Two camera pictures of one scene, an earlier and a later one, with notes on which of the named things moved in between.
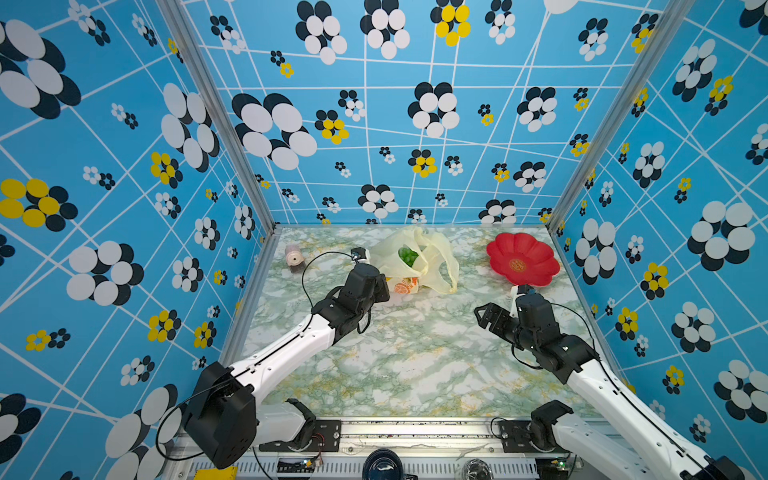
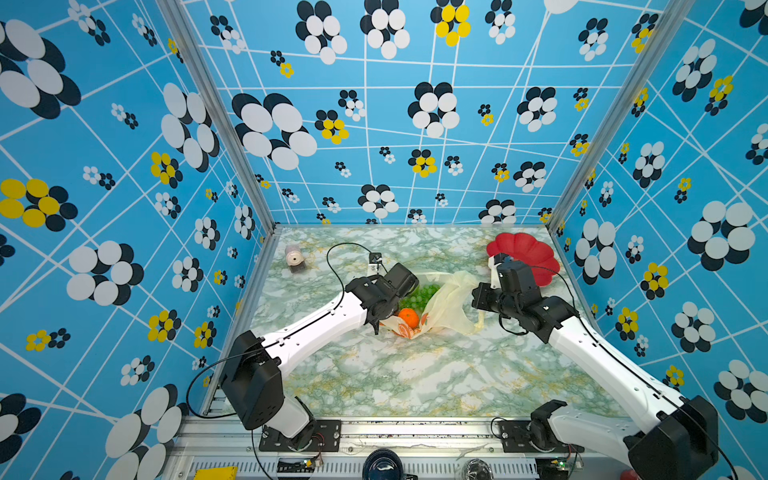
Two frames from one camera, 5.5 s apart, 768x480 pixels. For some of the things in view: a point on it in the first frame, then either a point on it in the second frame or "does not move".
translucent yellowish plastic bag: [435, 268] to [453, 308]
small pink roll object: [293, 255] does not move
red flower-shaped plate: [522, 259] does not move
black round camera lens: [382, 464] does not move
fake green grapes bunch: [407, 255] to [418, 297]
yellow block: [230, 473] does not move
